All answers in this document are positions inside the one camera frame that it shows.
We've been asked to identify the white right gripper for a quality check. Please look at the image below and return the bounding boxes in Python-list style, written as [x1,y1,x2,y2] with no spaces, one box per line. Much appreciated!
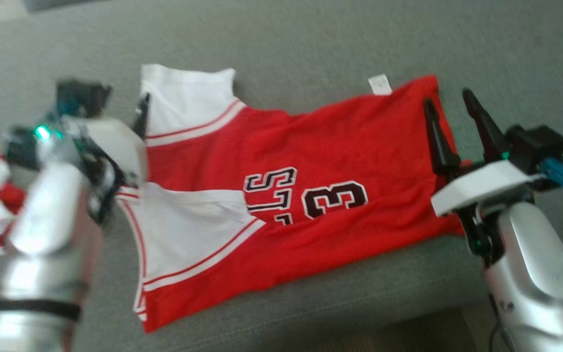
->
[423,88,547,267]

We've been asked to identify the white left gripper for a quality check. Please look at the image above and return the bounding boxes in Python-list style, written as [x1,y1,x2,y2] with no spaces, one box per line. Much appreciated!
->
[5,92,152,225]

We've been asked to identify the red white basketball jersey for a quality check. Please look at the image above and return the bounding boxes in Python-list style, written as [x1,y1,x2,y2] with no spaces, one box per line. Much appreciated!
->
[115,64,474,334]

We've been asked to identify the grey and yellow sofa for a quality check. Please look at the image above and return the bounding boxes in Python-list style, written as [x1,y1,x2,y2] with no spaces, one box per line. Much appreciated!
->
[0,0,563,352]

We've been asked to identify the blue right camera connector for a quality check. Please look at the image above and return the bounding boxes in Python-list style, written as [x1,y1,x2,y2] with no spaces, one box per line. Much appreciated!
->
[540,157,563,198]

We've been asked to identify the black arm strap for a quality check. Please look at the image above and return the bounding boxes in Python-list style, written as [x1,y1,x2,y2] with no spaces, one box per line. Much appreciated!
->
[0,297,83,322]

